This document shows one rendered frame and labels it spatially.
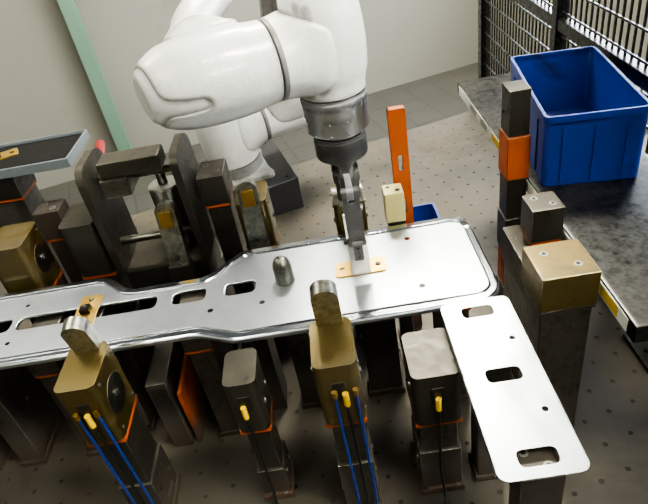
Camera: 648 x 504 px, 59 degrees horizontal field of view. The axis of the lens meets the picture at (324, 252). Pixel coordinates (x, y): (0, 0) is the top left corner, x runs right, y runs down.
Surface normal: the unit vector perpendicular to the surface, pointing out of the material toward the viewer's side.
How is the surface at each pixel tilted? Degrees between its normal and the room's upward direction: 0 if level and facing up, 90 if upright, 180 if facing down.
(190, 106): 98
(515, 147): 90
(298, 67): 93
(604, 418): 0
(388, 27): 90
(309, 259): 0
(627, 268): 0
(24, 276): 90
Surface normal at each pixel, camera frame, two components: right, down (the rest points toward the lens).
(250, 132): 0.46, 0.50
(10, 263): 0.06, 0.58
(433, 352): -0.16, -0.80
